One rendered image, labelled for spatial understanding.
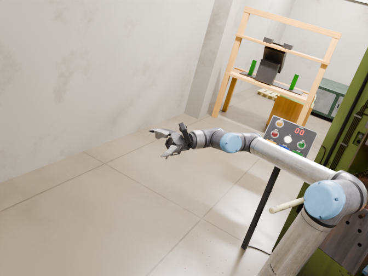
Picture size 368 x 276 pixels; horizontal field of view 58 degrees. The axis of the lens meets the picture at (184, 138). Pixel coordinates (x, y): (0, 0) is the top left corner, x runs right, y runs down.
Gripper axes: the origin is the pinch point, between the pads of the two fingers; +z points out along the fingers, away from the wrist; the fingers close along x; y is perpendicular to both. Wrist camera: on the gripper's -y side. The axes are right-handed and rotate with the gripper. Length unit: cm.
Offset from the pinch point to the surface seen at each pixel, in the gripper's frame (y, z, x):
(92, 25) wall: 65, -29, 188
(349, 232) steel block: 51, -135, -56
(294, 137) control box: 34, -126, 14
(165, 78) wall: 169, -156, 232
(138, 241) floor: 141, -30, 9
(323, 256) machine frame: 78, -132, -60
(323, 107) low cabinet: 273, -596, 240
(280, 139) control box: 39, -119, 18
